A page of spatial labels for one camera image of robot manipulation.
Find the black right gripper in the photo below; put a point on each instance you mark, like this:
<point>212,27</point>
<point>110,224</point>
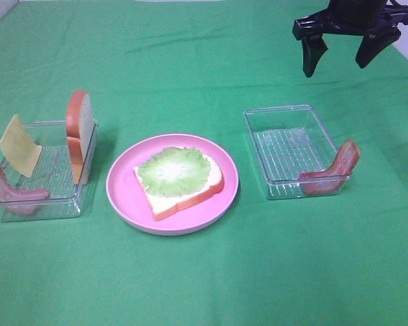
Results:
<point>376,20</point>

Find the red bacon strip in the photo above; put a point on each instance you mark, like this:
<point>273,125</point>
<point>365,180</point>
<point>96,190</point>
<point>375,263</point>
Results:
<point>336,169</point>

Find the green lettuce leaf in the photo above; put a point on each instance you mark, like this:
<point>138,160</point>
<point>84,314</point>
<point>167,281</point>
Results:
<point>174,171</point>

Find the bread slice orange crust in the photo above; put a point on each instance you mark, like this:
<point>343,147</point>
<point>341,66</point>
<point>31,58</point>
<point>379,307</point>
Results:
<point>164,207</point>

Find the clear plastic tray right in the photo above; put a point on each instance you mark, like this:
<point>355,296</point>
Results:
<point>291,147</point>

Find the clear plastic tray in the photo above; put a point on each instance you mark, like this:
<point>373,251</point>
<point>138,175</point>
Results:
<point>291,147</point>
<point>54,173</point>

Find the green tablecloth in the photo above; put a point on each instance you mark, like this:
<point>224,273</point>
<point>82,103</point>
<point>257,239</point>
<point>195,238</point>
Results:
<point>155,68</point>

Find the pink round plate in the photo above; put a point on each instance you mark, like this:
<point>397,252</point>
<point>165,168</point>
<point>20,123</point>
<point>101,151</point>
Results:
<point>129,201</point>

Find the standing bread slice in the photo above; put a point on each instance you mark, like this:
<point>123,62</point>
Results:
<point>79,126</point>

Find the clear plastic tray left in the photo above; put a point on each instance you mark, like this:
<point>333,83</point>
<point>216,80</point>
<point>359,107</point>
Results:
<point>54,173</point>

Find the yellow cheese slice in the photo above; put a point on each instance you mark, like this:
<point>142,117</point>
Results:
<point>18,147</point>

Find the pink bacon strip left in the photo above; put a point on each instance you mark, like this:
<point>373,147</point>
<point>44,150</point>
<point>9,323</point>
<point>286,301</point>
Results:
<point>9,193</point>

